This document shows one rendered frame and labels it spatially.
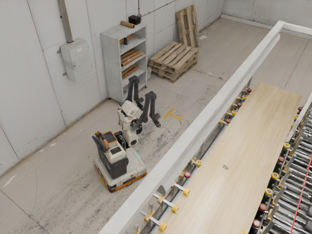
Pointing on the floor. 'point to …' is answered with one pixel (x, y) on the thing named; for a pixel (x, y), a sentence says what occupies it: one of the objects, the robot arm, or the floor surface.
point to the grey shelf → (112, 57)
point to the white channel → (128, 209)
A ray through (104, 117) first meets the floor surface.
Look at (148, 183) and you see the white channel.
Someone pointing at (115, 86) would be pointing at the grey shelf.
